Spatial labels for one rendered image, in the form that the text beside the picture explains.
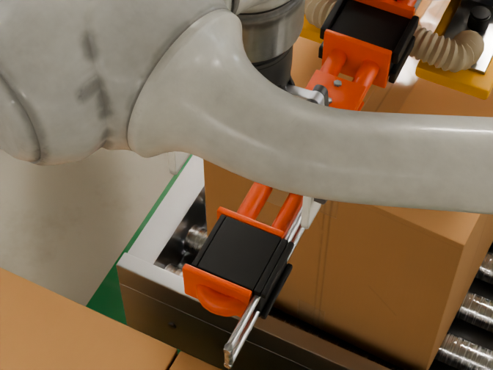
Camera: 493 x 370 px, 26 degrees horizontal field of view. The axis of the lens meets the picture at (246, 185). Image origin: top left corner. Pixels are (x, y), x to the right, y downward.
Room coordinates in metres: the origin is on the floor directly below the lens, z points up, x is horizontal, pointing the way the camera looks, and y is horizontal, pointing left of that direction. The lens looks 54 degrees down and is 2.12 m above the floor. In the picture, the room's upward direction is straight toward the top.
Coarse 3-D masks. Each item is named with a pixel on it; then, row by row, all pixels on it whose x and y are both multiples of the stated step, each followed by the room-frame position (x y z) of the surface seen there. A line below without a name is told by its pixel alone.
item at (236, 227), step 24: (240, 216) 0.61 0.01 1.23; (216, 240) 0.58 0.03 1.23; (240, 240) 0.58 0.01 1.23; (264, 240) 0.58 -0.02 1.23; (192, 264) 0.55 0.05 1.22; (216, 264) 0.55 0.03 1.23; (240, 264) 0.55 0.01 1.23; (264, 264) 0.55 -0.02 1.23; (192, 288) 0.54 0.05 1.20; (216, 288) 0.53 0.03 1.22; (240, 288) 0.53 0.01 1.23
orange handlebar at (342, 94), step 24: (408, 0) 0.94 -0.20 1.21; (336, 48) 0.86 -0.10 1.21; (336, 72) 0.82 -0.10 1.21; (360, 72) 0.82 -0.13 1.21; (336, 96) 0.78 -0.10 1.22; (360, 96) 0.78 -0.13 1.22; (264, 192) 0.65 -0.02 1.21; (288, 216) 0.62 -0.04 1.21; (216, 312) 0.51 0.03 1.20; (240, 312) 0.51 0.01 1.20
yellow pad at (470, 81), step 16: (464, 0) 1.05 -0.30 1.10; (448, 16) 1.03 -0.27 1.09; (464, 16) 1.02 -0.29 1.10; (480, 16) 1.00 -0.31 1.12; (448, 32) 0.99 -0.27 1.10; (480, 32) 0.99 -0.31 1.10; (480, 64) 0.94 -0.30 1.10; (432, 80) 0.93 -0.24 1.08; (448, 80) 0.92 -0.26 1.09; (464, 80) 0.91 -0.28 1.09; (480, 80) 0.91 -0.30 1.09; (480, 96) 0.90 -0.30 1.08
